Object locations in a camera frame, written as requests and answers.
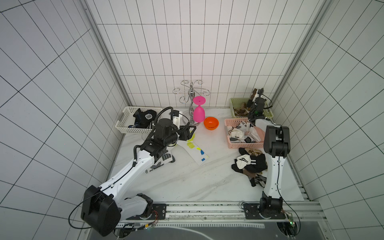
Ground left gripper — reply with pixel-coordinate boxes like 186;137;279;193
164;125;197;145

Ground yellow brown plaid sock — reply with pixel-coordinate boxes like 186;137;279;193
246;89;258;108

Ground brown tan striped sock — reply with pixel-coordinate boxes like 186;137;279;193
234;103;250;118

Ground white sock grey pattern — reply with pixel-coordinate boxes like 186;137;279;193
227;121;261;143

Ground black sock white logo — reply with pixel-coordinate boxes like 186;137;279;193
132;109;157;129

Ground black white sock pile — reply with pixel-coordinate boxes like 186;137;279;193
231;148;268;178

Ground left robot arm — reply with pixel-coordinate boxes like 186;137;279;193
80;107;196;237

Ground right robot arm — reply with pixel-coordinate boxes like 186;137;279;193
247;88;291;220

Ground green plastic basket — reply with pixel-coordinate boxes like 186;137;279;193
230;98;274;118

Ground pink plastic basket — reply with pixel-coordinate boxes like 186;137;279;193
225;118;265;149

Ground white plastic basket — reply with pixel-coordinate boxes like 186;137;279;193
115;107;162;135

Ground chrome cup holder stand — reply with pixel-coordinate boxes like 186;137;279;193
173;80;211;126

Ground pink plastic goblet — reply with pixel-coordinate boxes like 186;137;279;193
193;96;206;123

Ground white sock yellow blue patches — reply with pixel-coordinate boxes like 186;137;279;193
177;134;209;166

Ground orange plastic bowl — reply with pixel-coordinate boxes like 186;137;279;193
204;117;220;131

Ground black grey argyle sock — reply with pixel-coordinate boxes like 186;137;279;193
250;174;267;188

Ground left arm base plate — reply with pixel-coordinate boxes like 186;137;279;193
127;204;167;221

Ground aluminium rail frame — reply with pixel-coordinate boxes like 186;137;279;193
112;201;335;240

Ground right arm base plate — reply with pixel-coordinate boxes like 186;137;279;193
240;202;287;220

